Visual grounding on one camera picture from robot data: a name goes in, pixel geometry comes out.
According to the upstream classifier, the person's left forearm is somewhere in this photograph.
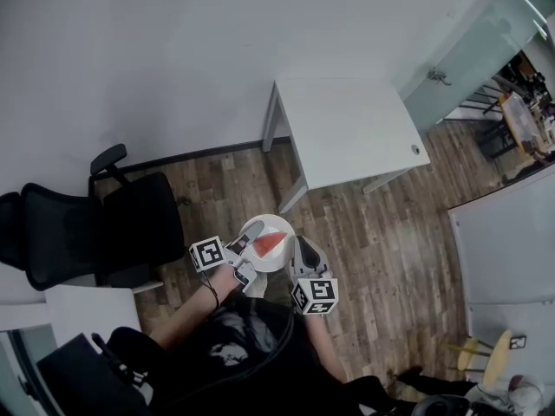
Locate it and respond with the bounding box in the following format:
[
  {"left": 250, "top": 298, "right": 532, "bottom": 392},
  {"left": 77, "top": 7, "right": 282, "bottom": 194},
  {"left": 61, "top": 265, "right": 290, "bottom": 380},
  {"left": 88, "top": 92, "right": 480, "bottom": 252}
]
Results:
[{"left": 148, "top": 265, "right": 238, "bottom": 351}]

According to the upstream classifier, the frosted glass door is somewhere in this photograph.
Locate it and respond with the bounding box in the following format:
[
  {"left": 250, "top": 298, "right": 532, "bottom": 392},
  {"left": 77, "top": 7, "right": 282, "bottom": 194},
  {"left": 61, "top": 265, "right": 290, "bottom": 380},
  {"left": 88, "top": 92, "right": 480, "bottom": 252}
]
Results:
[{"left": 401, "top": 0, "right": 549, "bottom": 137}]

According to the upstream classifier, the black office chair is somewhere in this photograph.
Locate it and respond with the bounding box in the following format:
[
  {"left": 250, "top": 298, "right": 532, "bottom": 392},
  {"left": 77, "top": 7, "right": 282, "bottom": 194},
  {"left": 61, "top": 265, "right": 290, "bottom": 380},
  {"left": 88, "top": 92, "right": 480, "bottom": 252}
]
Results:
[{"left": 0, "top": 142, "right": 186, "bottom": 292}]

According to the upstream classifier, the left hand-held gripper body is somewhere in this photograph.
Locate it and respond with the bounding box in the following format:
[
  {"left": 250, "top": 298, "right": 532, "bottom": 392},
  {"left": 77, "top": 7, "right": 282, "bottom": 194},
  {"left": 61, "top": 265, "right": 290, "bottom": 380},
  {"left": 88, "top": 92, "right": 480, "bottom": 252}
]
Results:
[{"left": 188, "top": 231, "right": 262, "bottom": 295}]

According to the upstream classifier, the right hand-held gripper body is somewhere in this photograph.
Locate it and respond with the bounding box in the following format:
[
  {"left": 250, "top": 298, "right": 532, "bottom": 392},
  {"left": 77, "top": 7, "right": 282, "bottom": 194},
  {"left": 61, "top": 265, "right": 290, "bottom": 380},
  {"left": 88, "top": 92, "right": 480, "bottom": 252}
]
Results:
[{"left": 288, "top": 236, "right": 340, "bottom": 316}]

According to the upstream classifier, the person's right forearm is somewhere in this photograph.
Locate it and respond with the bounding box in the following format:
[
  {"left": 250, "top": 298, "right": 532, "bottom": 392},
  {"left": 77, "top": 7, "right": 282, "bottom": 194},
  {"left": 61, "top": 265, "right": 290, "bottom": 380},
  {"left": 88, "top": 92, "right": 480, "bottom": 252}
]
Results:
[{"left": 304, "top": 313, "right": 349, "bottom": 384}]

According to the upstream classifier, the yellow stool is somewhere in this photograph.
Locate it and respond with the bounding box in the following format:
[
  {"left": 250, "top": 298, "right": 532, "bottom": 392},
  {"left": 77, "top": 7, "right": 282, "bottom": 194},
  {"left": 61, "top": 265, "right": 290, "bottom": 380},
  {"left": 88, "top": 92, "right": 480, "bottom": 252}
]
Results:
[{"left": 446, "top": 328, "right": 514, "bottom": 387}]

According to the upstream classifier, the wooden table with clutter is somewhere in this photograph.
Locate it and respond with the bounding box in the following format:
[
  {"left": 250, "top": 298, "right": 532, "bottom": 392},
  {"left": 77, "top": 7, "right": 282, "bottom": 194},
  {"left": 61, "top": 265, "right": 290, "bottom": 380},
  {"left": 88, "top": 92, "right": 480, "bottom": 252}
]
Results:
[{"left": 497, "top": 91, "right": 541, "bottom": 158}]

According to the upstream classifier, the red watermelon slice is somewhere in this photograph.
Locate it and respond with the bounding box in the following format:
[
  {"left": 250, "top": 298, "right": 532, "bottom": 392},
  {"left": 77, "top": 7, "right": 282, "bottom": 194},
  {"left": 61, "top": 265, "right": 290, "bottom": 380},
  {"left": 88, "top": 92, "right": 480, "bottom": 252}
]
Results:
[{"left": 252, "top": 231, "right": 288, "bottom": 259}]

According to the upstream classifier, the white round plate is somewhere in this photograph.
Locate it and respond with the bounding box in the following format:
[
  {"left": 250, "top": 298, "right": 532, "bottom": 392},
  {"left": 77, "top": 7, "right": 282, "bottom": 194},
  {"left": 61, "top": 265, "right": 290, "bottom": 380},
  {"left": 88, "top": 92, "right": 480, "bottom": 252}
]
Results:
[{"left": 238, "top": 213, "right": 297, "bottom": 274}]

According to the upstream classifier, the metal door handle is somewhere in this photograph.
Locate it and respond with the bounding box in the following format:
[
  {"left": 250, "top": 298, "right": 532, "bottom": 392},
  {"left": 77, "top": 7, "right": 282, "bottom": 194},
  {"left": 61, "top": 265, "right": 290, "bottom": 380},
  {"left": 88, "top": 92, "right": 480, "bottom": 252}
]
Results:
[{"left": 426, "top": 68, "right": 453, "bottom": 88}]

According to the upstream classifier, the person's black shirt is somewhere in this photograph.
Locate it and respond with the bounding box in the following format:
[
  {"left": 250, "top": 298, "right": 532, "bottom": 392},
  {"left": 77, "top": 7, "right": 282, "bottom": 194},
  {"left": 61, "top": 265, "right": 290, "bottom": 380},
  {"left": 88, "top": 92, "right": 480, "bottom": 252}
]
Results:
[{"left": 105, "top": 296, "right": 394, "bottom": 416}]

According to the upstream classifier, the white desk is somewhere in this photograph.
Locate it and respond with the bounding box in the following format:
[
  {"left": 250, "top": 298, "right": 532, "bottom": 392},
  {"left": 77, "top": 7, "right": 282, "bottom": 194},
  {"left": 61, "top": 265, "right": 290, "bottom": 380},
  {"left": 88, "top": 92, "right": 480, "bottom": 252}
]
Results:
[
  {"left": 0, "top": 283, "right": 143, "bottom": 349},
  {"left": 447, "top": 169, "right": 555, "bottom": 363}
]

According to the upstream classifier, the white table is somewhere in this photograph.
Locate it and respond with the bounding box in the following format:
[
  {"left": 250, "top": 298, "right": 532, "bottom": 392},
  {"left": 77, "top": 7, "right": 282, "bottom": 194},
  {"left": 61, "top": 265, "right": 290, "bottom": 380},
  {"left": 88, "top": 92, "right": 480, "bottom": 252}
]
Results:
[{"left": 261, "top": 75, "right": 431, "bottom": 215}]

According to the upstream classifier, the black backpack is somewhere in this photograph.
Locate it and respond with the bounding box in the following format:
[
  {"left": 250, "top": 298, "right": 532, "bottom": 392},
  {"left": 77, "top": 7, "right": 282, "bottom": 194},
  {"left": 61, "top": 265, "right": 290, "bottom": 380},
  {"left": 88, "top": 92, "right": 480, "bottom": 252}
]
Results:
[{"left": 36, "top": 331, "right": 152, "bottom": 416}]

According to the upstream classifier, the black wrist strap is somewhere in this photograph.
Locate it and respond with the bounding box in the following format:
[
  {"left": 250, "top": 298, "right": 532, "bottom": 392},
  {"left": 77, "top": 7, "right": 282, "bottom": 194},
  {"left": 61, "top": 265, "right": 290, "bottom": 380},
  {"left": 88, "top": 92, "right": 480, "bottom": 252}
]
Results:
[{"left": 199, "top": 270, "right": 221, "bottom": 309}]

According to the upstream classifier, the white helmet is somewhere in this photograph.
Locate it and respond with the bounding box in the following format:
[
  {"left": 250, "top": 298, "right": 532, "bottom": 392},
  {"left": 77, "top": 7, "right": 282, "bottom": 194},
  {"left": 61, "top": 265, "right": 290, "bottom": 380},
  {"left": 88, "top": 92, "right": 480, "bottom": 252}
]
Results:
[{"left": 506, "top": 374, "right": 546, "bottom": 413}]

